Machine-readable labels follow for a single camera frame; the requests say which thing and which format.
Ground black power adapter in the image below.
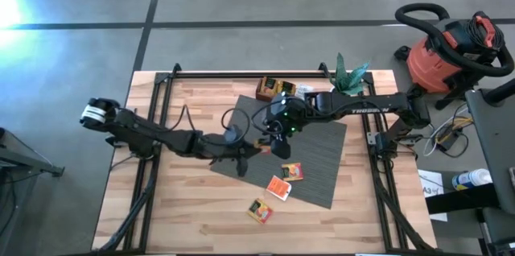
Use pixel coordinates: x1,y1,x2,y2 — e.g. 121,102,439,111
436,129,464,152

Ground white blue spray can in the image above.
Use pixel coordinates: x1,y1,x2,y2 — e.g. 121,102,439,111
451,168,493,192

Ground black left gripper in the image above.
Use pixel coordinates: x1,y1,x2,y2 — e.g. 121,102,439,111
196,125,263,178

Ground black metal beam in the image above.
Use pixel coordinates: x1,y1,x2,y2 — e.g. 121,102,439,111
425,183,502,215

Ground orange red foil tea packet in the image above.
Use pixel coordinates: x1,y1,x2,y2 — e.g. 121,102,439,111
260,76,278,93
253,139,273,155
246,197,274,225

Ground brown wooden tea organizer box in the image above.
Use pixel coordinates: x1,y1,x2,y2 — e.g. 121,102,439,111
255,76,315,102

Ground grey woven placemat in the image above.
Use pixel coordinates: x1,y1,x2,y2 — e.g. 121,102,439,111
210,94,348,210

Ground orange white paper tea packet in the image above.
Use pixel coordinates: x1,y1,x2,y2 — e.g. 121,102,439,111
266,175,293,202
295,83,315,100

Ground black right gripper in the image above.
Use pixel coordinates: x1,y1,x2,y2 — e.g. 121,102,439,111
263,91,311,160

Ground black metal stand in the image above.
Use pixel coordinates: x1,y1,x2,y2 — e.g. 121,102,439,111
0,126,65,249

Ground black aluminium table frame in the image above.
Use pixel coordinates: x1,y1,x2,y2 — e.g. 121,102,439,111
96,62,438,255

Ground dark right arm cable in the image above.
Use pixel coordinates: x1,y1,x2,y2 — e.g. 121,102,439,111
251,101,285,136

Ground floor cable bundle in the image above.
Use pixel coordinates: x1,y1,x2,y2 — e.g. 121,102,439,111
418,101,476,159

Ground black vacuum hose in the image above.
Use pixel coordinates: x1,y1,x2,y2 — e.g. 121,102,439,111
394,2,515,78

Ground orange black shop vacuum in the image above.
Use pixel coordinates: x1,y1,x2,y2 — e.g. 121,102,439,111
393,10,508,110

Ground white paper sheet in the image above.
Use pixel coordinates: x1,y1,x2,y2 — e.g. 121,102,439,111
417,169,448,223

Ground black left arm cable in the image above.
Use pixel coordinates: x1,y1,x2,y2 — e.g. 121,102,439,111
159,104,253,147

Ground dark grey equipment stand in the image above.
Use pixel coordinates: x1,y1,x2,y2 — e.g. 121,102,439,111
465,78,515,256

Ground green snake plant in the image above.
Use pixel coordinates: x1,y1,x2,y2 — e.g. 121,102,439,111
329,52,370,97

